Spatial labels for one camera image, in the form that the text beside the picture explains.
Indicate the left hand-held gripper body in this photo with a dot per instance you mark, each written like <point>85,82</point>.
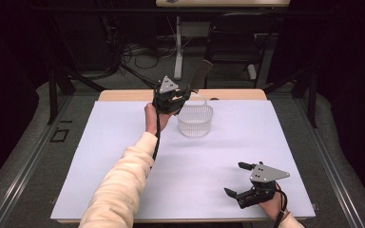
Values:
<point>168,95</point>

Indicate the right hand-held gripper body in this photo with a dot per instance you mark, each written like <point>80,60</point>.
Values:
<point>261,185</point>

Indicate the clear plastic basket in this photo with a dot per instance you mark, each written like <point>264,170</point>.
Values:
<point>195,122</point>

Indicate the person's right hand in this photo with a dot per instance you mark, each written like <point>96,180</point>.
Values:
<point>272,205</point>

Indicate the person's left hand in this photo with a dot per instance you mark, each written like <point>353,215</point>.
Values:
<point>153,122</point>

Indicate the white table mat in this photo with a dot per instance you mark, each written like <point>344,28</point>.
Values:
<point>218,152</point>

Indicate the white-legged desk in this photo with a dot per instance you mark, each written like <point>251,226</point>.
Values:
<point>178,57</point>

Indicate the person's right cream sleeve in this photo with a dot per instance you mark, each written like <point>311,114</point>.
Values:
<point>293,221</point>

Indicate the person's cream sleeve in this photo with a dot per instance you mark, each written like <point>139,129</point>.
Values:
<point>293,221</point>
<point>120,186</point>

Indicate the wooden table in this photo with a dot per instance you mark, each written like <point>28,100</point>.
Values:
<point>234,94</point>

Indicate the black chair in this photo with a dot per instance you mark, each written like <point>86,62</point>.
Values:
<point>234,47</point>

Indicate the black metal stand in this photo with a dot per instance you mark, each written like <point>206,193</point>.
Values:
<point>53,95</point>
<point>312,95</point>

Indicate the person's left cream sleeve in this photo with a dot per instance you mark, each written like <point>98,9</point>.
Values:
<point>120,186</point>

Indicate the short black tape strip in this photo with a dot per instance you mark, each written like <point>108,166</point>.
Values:
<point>66,121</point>

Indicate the aluminium floor rail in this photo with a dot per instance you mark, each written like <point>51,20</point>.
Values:
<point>329,164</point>
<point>22,171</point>

